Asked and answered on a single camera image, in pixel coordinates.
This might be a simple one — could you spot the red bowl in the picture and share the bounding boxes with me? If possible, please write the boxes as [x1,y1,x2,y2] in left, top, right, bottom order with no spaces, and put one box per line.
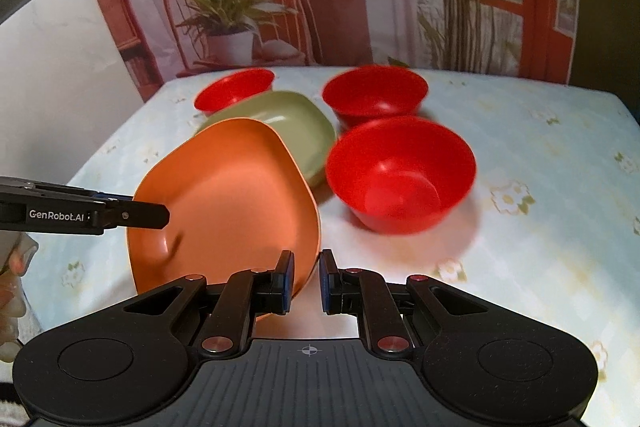
[194,68,276,115]
[321,65,428,128]
[326,116,477,235]

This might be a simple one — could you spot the orange square plate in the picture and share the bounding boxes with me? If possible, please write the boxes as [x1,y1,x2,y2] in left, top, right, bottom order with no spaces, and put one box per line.
[127,118,321,294]

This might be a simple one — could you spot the green square plate far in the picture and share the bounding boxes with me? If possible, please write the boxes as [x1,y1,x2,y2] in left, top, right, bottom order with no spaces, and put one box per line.
[198,91,337,188]

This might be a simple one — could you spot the person's left hand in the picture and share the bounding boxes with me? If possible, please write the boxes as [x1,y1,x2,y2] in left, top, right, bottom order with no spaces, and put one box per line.
[1,231,38,363]

